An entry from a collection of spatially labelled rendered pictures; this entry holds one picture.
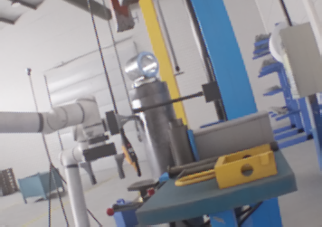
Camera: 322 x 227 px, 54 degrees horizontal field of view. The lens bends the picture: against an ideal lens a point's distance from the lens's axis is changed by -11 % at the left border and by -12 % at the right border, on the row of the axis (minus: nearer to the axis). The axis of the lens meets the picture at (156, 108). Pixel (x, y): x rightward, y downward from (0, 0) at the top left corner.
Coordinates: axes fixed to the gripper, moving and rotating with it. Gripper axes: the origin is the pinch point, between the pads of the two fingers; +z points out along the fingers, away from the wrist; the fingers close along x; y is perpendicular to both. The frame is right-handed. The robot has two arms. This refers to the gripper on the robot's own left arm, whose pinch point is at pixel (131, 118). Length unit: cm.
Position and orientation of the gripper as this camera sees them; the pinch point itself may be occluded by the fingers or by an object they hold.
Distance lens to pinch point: 192.3
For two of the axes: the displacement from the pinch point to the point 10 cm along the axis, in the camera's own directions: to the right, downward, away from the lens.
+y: -1.1, 0.7, 9.9
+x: 2.7, 9.6, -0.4
